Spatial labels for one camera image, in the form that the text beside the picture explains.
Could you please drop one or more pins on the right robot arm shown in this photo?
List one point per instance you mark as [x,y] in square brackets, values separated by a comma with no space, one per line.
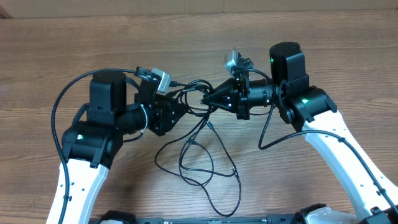
[316,118]

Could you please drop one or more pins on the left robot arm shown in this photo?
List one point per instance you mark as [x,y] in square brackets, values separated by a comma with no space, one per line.
[118,106]

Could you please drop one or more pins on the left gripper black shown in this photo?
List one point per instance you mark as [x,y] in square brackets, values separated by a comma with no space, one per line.
[161,109]

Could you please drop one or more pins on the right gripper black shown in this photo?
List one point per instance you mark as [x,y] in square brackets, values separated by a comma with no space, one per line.
[230,95]

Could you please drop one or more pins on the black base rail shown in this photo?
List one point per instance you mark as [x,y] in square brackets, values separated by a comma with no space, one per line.
[214,220]

